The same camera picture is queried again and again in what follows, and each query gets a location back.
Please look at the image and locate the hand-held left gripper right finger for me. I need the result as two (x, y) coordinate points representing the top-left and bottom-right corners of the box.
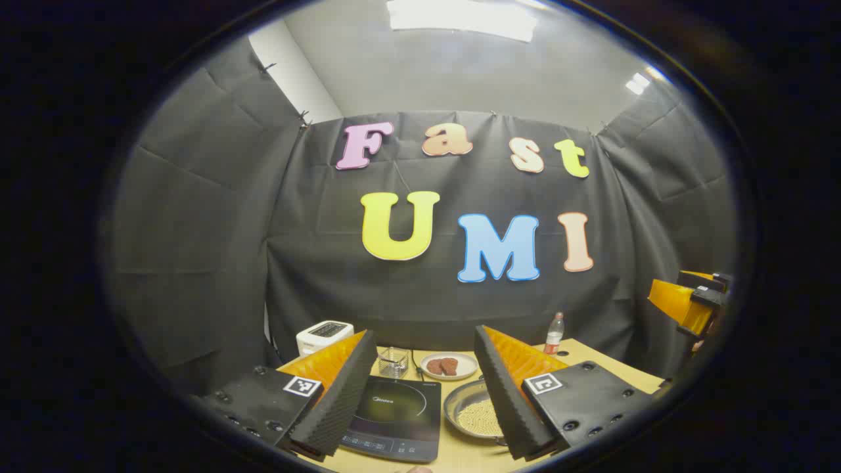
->
(474, 325), (658, 461)

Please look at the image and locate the white toaster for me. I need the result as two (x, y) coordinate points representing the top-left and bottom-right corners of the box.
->
(296, 321), (355, 357)

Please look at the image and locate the clear water bottle red label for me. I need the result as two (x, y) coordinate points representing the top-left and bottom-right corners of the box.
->
(544, 312), (566, 355)

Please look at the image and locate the steel pot with black handles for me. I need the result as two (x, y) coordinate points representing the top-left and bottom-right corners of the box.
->
(443, 376), (520, 447)

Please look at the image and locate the black induction cooktop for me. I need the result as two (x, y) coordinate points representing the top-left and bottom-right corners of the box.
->
(340, 376), (442, 463)

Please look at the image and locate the large ceiling light panel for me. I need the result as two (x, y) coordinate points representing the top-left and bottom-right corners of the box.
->
(386, 0), (539, 43)

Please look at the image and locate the wire basket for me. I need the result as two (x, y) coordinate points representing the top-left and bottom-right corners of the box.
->
(378, 347), (409, 378)

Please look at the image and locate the black backdrop cloth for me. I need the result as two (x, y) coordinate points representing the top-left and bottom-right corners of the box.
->
(108, 36), (737, 395)

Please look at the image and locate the small ceiling light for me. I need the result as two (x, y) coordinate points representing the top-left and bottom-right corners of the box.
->
(624, 66), (668, 96)

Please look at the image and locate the white round plate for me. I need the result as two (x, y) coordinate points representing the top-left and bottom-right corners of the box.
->
(420, 352), (479, 381)

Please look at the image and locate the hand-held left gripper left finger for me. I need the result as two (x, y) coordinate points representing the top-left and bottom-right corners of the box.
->
(197, 330), (378, 461)

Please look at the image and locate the pile of soybeans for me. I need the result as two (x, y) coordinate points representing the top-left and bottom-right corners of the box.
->
(458, 398), (503, 436)

